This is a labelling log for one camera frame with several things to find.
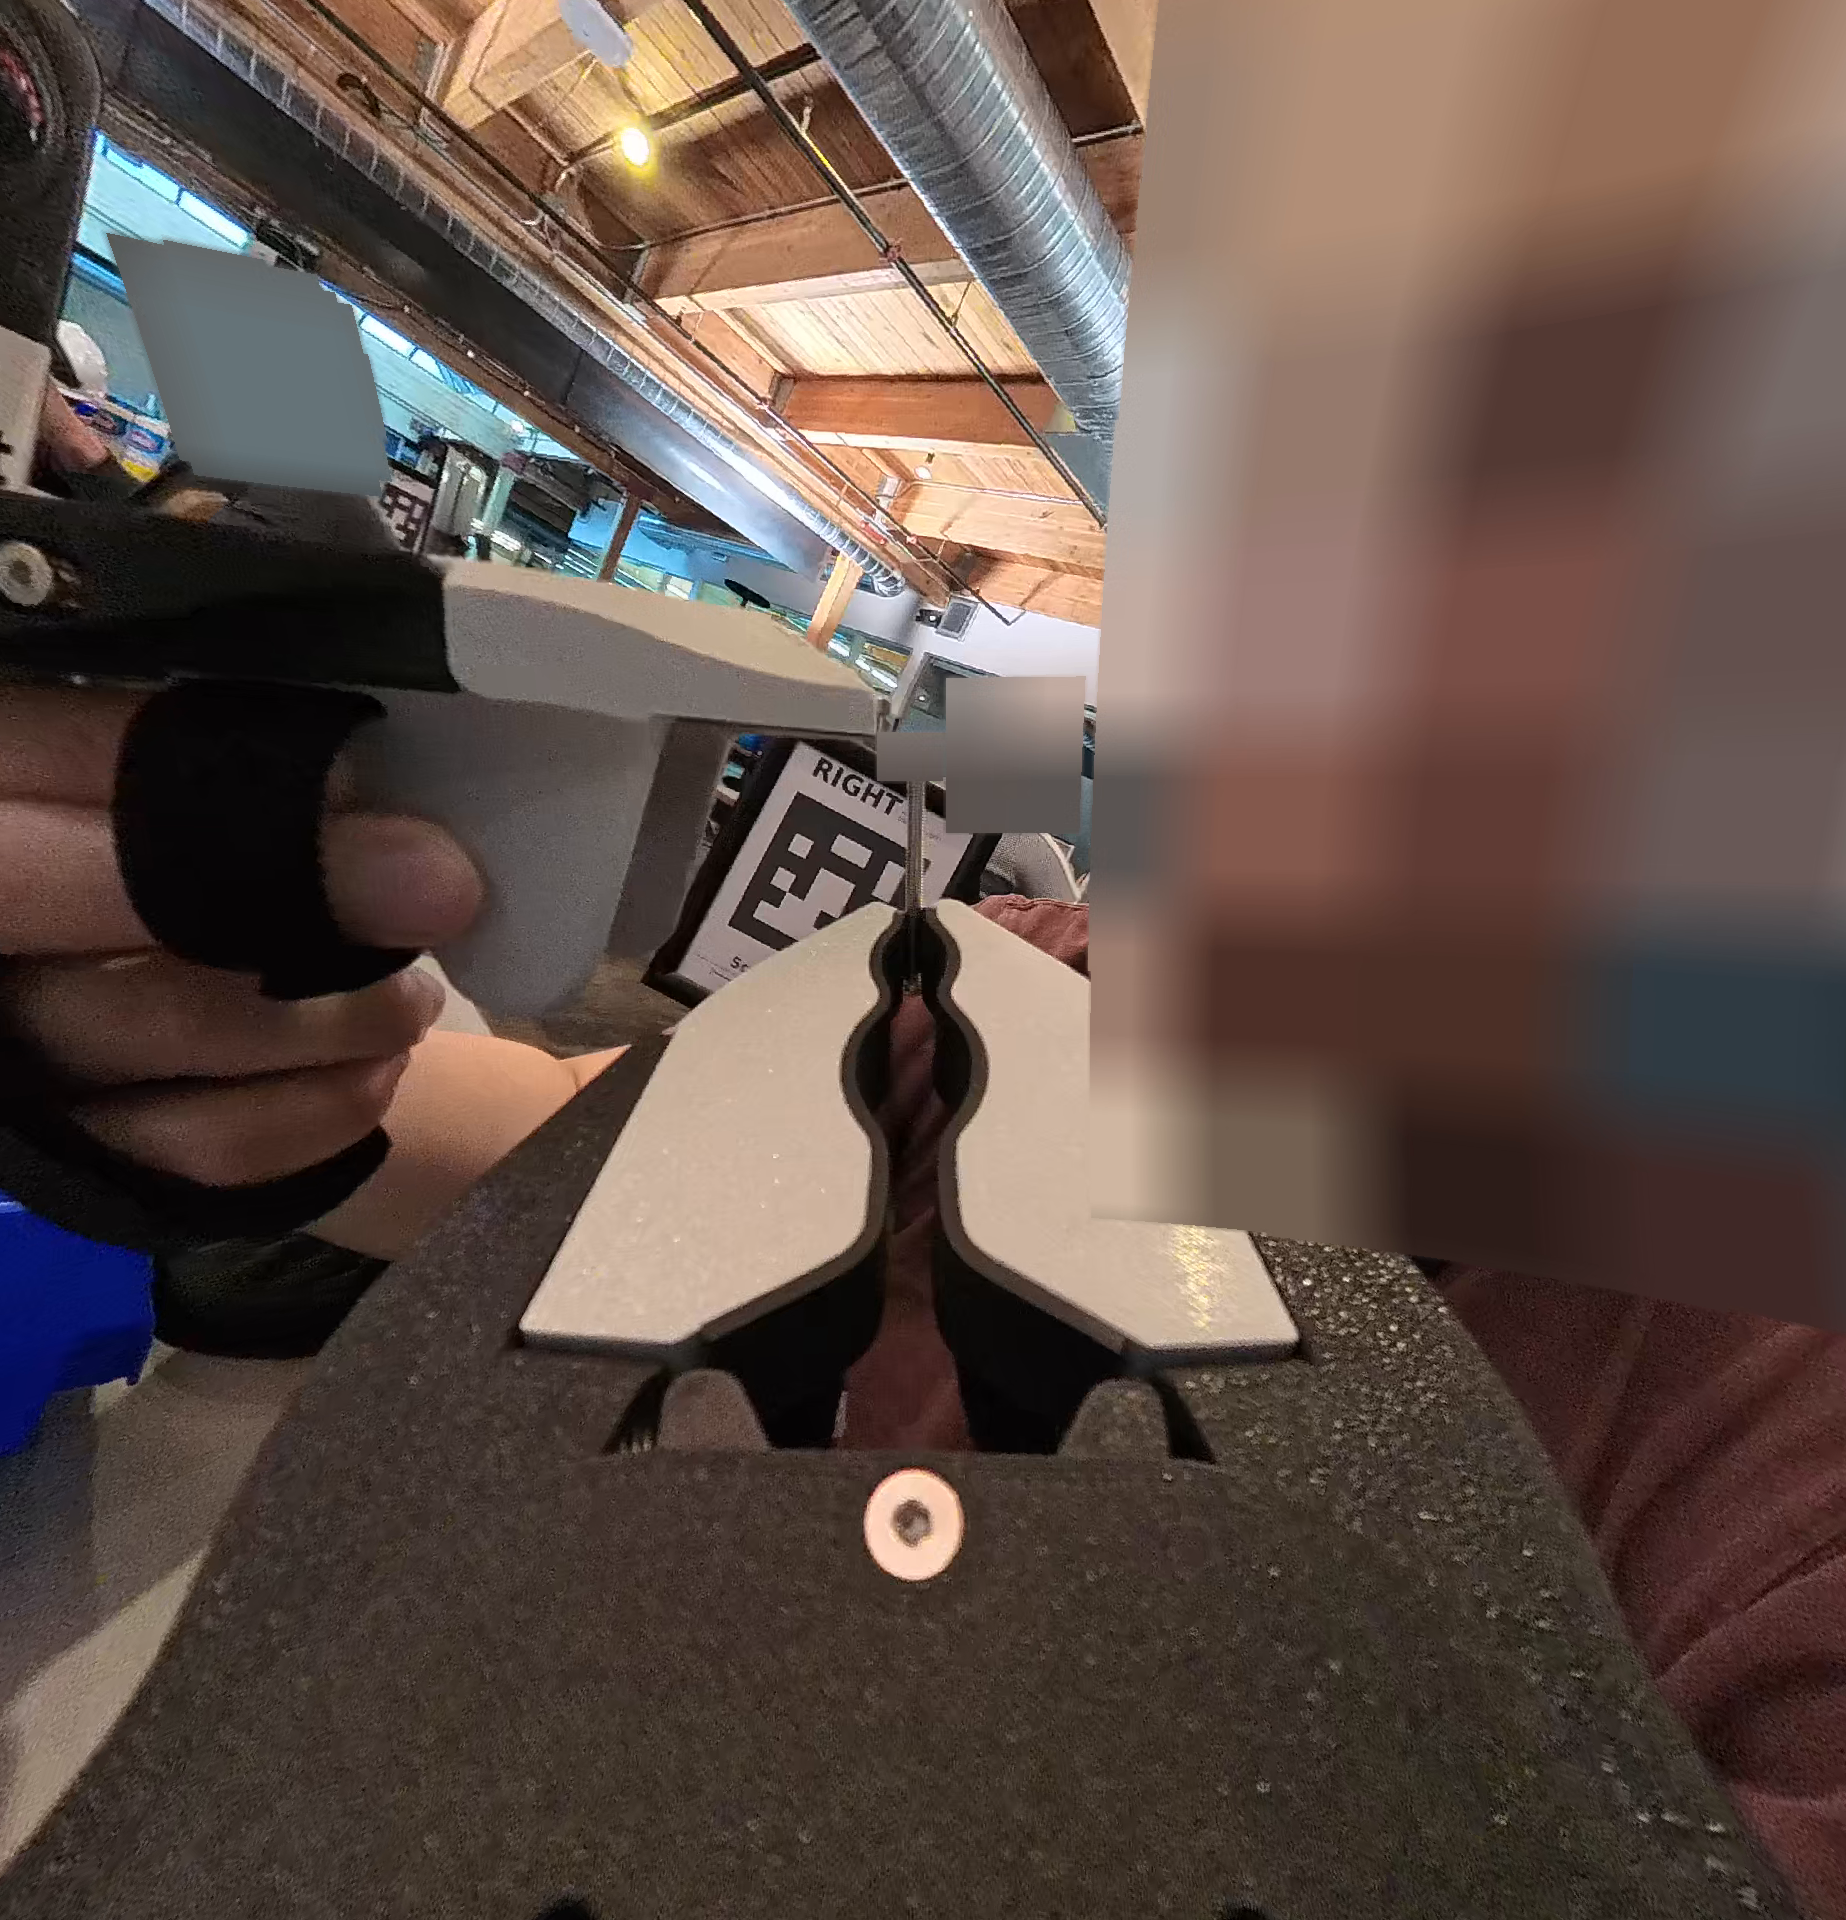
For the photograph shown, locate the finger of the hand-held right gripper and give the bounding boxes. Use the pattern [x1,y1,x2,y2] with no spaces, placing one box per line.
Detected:
[439,560,907,740]

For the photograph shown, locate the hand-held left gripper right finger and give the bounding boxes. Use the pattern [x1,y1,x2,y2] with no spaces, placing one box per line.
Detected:
[919,899,1304,1455]

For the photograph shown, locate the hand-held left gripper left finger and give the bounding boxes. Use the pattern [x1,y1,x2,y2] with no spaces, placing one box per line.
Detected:
[518,900,916,1455]

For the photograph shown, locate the blue plastic bin with divider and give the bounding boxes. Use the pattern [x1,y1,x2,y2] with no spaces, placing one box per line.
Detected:
[0,1185,156,1463]

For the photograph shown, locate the person's right forearm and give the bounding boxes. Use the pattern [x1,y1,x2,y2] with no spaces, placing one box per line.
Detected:
[308,1035,633,1262]

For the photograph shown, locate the person's right hand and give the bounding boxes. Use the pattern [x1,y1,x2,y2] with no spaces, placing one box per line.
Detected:
[0,691,490,1250]

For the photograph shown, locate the framed marker sign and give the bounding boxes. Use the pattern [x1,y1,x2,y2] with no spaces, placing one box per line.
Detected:
[646,735,999,1007]

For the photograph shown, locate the black ceiling duct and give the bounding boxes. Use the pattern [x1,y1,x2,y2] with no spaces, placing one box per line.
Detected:
[74,0,903,593]

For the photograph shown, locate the silver spiral air duct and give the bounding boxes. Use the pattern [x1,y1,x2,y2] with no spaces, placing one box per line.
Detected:
[781,0,1134,438]

